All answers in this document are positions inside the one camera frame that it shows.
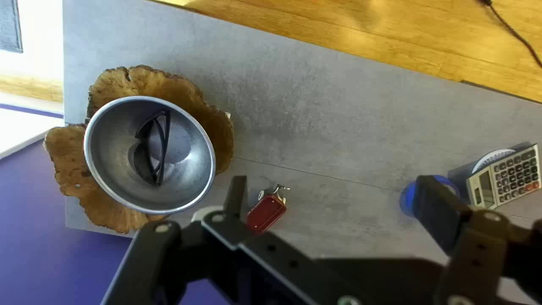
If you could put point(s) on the grey desk calculator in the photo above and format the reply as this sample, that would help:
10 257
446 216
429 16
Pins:
508 179

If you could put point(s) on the brown wooden bark slab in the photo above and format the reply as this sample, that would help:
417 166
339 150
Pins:
170 86

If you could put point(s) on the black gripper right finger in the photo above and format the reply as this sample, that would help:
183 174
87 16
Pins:
479 249

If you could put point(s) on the silver metal bowl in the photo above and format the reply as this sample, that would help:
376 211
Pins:
112 164

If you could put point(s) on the small red toy trolley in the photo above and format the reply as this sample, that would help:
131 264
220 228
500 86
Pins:
264 215

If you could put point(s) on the black sunglasses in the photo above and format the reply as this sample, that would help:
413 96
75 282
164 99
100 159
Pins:
161 149

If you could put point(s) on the blue tape roll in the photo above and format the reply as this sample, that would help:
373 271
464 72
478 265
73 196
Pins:
407 201

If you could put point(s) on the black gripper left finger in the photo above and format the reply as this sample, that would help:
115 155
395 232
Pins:
237 255

